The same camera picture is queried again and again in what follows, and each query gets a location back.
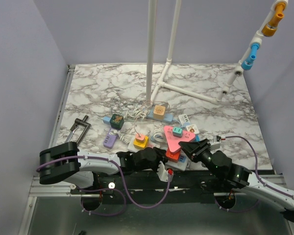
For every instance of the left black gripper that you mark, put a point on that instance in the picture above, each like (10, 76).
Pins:
(160, 156)

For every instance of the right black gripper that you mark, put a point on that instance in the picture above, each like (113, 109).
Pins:
(201, 146)

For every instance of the yellow cube socket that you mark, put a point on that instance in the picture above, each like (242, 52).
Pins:
(141, 144)

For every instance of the pink triangular power strip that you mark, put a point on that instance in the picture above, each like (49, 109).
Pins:
(173, 139)

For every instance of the red cube socket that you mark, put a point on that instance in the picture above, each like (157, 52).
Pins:
(174, 157)

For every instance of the white multicolour power strip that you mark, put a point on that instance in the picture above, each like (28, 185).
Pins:
(181, 165)

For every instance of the teal plug adapter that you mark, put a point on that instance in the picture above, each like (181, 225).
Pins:
(177, 132)

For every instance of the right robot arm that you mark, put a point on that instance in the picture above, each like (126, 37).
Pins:
(239, 177)

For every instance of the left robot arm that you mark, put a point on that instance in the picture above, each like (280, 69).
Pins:
(65, 163)

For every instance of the pink charger plug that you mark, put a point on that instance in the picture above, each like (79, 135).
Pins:
(139, 137)

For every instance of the wooden cube socket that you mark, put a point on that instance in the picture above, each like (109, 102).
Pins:
(159, 112)

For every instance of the dark green cube socket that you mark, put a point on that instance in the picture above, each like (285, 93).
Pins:
(117, 121)

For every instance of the white cartoon cube adapter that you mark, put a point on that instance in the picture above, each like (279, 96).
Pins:
(192, 128)

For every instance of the white USB charger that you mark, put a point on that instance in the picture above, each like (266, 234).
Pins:
(184, 119)

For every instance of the purple USB power strip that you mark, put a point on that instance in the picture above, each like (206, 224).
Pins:
(110, 138)

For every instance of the silver wrench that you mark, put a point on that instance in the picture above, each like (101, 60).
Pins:
(69, 137)

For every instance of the blue pipe fitting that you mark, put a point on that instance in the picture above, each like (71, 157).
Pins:
(249, 61)

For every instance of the orange pipe fitting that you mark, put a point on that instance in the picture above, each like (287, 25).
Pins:
(271, 26)

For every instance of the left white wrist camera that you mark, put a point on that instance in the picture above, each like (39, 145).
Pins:
(164, 174)

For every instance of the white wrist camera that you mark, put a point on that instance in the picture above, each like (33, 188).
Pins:
(164, 174)
(215, 143)

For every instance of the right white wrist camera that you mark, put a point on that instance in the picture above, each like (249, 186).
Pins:
(215, 143)

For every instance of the black metal base rail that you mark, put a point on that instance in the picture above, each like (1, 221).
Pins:
(145, 188)

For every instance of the white PVC pipe frame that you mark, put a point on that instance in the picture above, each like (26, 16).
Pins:
(151, 92)

